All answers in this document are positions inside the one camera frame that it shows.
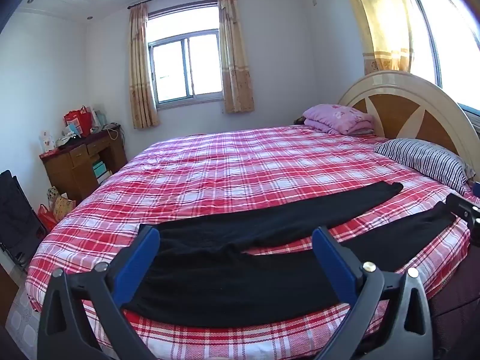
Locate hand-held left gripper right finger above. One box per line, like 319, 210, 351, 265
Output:
312, 226, 434, 360

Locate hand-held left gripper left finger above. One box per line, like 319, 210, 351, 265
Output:
37, 224, 162, 360

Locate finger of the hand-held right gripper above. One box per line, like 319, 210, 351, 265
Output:
445, 193, 480, 221

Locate black pants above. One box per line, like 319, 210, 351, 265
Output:
125, 181, 458, 329

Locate striped pillow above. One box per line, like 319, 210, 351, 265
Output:
374, 138, 476, 196

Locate dark maroon cloth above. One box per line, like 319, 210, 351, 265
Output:
427, 247, 480, 360

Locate patterned paper bag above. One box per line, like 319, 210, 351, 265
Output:
47, 187, 76, 222

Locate small red bag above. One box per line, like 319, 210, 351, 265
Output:
37, 204, 58, 233

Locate brown wooden desk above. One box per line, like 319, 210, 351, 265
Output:
39, 129, 128, 201

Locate black folding chair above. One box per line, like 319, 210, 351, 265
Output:
0, 170, 47, 271

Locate bed with red plaid sheet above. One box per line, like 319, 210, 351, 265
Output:
7, 125, 473, 360

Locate cream and wooden headboard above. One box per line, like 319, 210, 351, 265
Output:
337, 70, 480, 166

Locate pink folded blanket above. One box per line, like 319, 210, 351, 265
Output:
302, 104, 376, 136

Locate red gift bag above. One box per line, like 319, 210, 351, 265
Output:
64, 107, 93, 137

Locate large window beside headboard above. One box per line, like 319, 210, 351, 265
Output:
405, 0, 480, 113

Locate yellow patterned curtain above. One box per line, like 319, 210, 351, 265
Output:
217, 0, 255, 114
343, 0, 413, 76
128, 3, 161, 130

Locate sliding window with grey frame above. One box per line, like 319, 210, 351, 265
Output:
148, 30, 224, 110

